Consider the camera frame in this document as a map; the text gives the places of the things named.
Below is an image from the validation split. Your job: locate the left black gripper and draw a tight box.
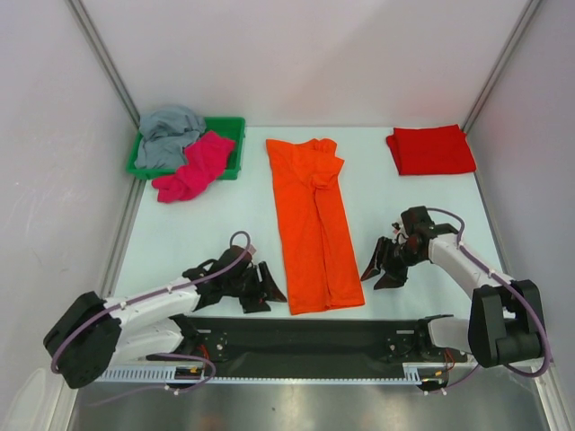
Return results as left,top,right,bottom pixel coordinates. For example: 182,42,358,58
224,261,286,313

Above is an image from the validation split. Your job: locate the orange t-shirt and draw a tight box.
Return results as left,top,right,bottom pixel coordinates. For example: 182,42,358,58
266,138,365,315

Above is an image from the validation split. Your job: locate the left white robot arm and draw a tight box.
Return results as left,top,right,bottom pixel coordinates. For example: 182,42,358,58
43,245,287,389

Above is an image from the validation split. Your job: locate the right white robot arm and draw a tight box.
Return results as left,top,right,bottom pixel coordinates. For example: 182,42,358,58
360,206,552,378

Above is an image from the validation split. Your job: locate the folded red t-shirt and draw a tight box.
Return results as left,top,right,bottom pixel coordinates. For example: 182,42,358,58
385,125,476,176

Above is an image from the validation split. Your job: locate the magenta t-shirt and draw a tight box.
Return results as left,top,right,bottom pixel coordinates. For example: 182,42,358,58
152,131,235,204

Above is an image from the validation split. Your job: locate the green plastic bin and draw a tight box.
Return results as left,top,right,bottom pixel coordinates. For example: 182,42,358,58
126,117,245,180

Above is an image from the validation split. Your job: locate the grey t-shirt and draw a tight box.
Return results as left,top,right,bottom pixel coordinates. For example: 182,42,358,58
134,105,207,170

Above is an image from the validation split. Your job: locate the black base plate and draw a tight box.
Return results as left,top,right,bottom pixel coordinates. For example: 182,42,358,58
172,315,466,380

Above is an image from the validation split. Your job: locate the aluminium corner post right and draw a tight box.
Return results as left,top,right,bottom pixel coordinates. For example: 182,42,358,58
461,0,544,133

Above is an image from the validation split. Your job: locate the aluminium corner post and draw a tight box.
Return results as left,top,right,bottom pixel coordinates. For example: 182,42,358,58
64,0,140,128
461,0,544,133

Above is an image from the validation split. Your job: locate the aluminium corner post left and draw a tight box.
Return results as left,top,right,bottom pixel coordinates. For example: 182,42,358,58
64,0,140,128

